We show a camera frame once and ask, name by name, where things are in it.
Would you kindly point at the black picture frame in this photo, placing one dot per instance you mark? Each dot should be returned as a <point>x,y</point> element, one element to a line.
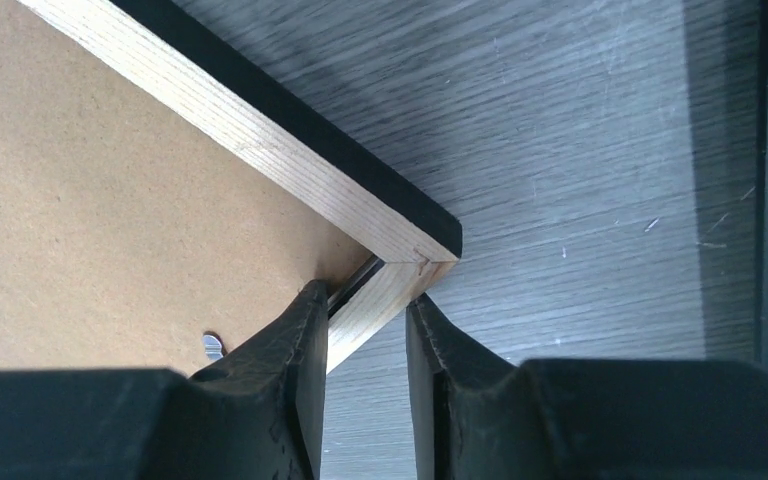
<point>144,202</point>

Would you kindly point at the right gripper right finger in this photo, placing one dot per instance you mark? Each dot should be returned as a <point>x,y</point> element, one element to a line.
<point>477,416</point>

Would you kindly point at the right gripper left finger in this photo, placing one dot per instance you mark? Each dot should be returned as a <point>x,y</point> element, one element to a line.
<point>256,413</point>

